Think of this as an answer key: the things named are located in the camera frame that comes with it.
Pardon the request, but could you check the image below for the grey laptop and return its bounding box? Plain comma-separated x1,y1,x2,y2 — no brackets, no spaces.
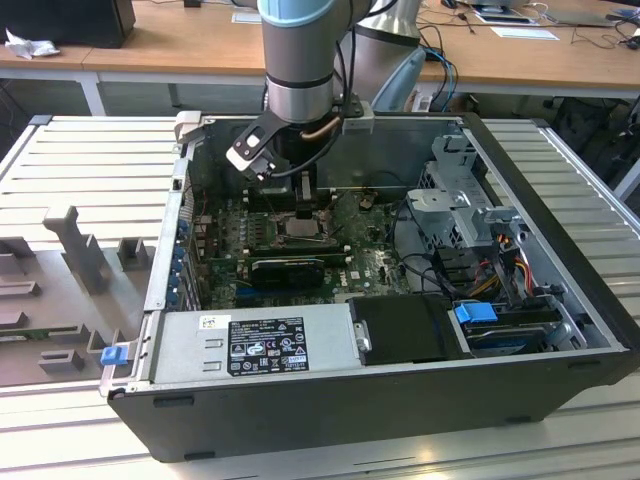
554,0,631,27

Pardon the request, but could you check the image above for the black open PC case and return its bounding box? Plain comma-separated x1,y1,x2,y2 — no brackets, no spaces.
99,110,640,464

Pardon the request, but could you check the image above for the metal CPU socket cover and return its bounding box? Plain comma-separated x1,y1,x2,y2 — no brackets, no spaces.
273,212,336,247

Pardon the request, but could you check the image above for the wooden desk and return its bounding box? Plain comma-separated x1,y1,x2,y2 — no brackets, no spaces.
0,0,151,81
82,0,640,101

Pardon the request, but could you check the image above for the black box on desk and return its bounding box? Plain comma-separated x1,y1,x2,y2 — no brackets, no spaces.
0,0,137,50

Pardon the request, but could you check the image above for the pale blue teach pendant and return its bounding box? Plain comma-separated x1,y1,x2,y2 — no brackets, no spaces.
370,47,427,114

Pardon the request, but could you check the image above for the CPU socket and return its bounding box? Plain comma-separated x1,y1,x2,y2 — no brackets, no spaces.
269,209,339,249

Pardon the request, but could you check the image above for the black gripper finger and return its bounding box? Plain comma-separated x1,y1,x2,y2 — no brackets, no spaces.
294,169,318,220

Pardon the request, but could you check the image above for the black office chair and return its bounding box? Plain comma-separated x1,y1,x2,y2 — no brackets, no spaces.
544,94,640,186

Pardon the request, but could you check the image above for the black cable bundle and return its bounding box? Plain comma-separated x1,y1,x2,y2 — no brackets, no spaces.
389,197,474,299

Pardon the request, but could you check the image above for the coloured wire bundle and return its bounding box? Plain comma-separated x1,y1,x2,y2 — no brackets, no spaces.
469,234,532,301

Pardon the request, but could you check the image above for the metal drive cage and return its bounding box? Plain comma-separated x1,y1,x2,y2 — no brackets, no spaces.
404,134,526,251

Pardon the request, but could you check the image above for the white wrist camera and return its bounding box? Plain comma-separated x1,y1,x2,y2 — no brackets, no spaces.
225,112,281,177

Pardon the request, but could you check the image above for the hard disk in blue carrier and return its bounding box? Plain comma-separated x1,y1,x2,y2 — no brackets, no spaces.
452,299,551,359

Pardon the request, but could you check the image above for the green motherboard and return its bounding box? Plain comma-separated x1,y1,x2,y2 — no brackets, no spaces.
192,192,419,310

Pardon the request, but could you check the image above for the grey parts rack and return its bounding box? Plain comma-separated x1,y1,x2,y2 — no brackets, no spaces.
0,204,151,389

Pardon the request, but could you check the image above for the black graphics card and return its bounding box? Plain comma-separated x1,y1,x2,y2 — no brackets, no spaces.
249,257,324,289

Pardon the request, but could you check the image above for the green RAM stick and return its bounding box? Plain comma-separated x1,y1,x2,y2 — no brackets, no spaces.
0,327,82,342

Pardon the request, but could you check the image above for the crumpled white paper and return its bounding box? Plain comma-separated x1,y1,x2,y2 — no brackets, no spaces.
4,27,62,60

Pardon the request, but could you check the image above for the silver power supply unit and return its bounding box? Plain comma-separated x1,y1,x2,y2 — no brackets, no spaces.
149,304,361,382

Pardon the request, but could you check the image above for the black RAM slot bank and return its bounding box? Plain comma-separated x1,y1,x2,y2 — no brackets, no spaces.
248,189,335,212
249,243,351,267

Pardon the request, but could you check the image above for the black plastic shroud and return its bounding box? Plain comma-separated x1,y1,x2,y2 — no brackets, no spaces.
347,294,474,366

